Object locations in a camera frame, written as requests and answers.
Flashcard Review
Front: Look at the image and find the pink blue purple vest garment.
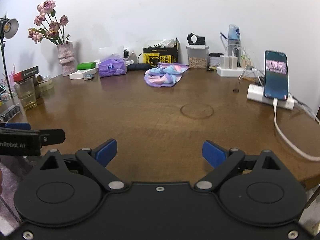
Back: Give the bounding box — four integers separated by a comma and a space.
144, 62, 189, 87

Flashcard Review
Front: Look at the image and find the glass cup with yellow liquid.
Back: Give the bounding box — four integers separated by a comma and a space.
14, 77, 37, 110

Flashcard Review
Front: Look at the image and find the red black small box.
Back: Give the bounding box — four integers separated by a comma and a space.
13, 66, 39, 82

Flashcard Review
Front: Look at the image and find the white flat box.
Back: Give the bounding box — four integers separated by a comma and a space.
69, 68, 96, 80

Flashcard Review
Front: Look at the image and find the small blue wrapped packet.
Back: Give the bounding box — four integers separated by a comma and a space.
84, 74, 94, 81

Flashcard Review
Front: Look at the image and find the pink textured flower vase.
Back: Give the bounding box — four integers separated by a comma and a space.
57, 42, 76, 76

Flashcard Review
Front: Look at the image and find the green box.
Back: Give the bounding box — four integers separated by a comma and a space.
76, 62, 96, 70

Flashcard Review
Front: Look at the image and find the purple tissue pack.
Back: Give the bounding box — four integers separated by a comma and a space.
98, 59, 127, 77

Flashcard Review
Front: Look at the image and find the white power strip with chargers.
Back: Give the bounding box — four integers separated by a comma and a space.
216, 54, 256, 77

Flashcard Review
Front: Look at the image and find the smartphone with lit screen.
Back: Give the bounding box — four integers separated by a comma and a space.
264, 50, 289, 101

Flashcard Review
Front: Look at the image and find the dried pink rose bouquet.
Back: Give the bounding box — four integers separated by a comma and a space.
28, 0, 70, 46

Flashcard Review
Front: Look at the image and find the studio lamp on stand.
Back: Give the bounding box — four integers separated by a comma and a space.
0, 17, 20, 99

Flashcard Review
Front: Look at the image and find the clear plastic food container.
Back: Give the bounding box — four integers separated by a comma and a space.
186, 45, 209, 69

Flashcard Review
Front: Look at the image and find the black yellow cardboard box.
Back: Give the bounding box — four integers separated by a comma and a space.
143, 38, 180, 66

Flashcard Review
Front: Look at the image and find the blue clear water bottle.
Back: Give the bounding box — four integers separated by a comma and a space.
220, 24, 242, 67

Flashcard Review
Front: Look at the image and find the white charging cable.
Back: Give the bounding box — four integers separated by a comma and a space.
273, 98, 320, 162

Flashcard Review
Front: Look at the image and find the white security camera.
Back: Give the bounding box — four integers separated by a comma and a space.
123, 47, 135, 65

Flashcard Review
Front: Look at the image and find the black mount on container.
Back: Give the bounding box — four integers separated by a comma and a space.
187, 33, 206, 46

